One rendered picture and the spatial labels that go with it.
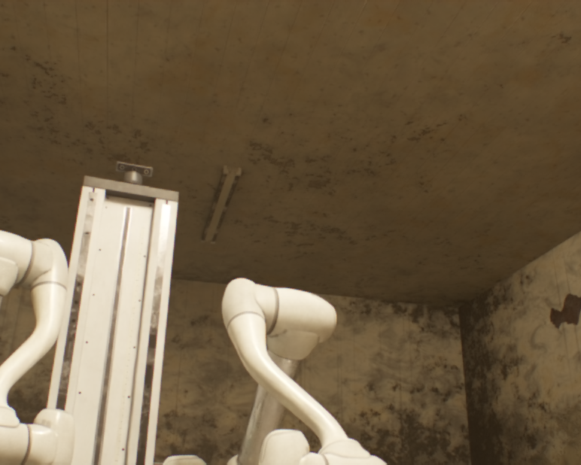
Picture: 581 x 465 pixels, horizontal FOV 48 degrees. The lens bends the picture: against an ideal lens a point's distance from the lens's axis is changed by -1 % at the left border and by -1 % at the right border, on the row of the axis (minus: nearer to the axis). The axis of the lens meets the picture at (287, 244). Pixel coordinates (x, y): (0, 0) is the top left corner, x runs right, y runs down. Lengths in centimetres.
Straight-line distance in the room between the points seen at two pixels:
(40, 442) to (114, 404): 60
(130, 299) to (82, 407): 39
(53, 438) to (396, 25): 255
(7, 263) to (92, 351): 49
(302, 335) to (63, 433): 65
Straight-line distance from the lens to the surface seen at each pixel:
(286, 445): 135
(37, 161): 488
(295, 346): 179
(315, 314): 178
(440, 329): 741
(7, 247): 192
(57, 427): 169
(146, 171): 246
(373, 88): 383
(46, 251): 198
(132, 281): 233
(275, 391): 155
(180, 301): 666
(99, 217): 235
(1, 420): 165
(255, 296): 173
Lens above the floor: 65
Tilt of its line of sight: 24 degrees up
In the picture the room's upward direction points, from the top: 1 degrees clockwise
